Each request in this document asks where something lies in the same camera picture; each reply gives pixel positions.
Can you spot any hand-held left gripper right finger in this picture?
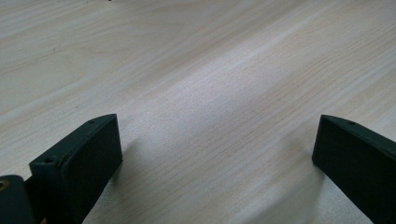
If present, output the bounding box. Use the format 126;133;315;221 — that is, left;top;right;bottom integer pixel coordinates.
311;114;396;224

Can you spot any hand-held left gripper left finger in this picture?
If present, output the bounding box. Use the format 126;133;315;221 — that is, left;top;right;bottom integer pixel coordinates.
29;113;123;224

